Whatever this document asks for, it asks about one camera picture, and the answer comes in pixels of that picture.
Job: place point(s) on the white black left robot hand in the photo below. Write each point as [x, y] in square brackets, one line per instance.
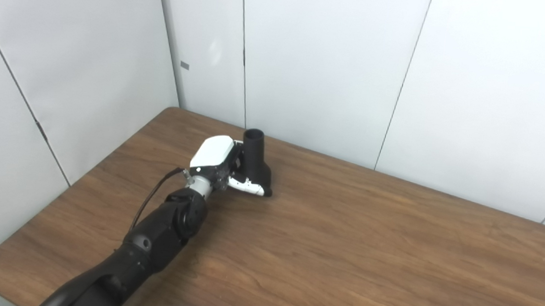
[213, 154]

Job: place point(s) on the black flared nozzle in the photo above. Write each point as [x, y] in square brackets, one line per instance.
[255, 159]

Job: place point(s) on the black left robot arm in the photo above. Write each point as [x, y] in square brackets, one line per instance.
[153, 245]

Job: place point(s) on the small gray wall label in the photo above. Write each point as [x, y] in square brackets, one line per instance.
[184, 65]

